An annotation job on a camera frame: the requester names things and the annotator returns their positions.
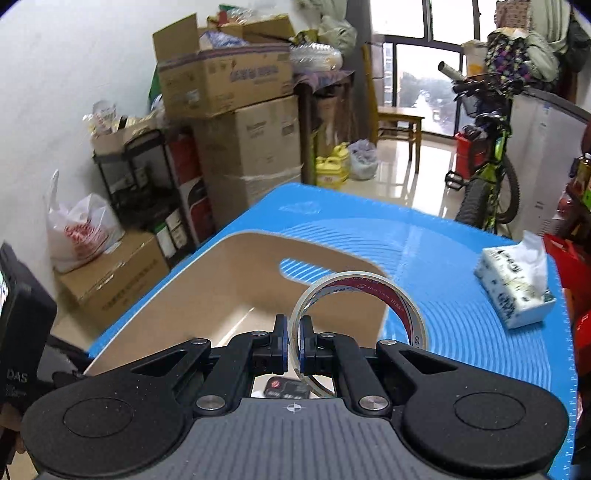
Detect wooden chair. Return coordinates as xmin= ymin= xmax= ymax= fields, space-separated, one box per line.
xmin=362 ymin=43 xmax=424 ymax=174

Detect white red plastic bag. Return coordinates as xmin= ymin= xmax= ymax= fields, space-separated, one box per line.
xmin=44 ymin=170 xmax=124 ymax=274

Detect green black bicycle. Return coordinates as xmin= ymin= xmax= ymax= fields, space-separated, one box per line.
xmin=438 ymin=62 xmax=524 ymax=234

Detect tissue pack with white tissue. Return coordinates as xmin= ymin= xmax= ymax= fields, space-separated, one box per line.
xmin=474 ymin=231 xmax=556 ymax=329

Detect white freezer cabinet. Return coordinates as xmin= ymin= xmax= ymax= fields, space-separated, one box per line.
xmin=507 ymin=88 xmax=590 ymax=241

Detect beige plastic storage bin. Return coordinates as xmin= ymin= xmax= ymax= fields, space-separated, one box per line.
xmin=86 ymin=232 xmax=383 ymax=376

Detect clear tape roll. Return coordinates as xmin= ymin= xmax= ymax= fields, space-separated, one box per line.
xmin=287 ymin=271 xmax=430 ymax=398

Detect cardboard box on floor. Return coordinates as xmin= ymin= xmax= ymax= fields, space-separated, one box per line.
xmin=57 ymin=230 xmax=169 ymax=334

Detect red bags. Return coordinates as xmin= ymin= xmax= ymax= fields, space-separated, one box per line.
xmin=543 ymin=234 xmax=591 ymax=351

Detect blue silicone baking mat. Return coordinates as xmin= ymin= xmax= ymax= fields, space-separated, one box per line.
xmin=87 ymin=181 xmax=578 ymax=480

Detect stacked cardboard boxes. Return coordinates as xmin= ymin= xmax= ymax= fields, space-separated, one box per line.
xmin=152 ymin=15 xmax=303 ymax=228

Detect yellow jugs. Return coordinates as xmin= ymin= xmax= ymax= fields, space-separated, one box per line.
xmin=315 ymin=143 xmax=351 ymax=190

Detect black metal shelf rack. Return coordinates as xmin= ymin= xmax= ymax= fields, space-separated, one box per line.
xmin=93 ymin=129 xmax=195 ymax=268

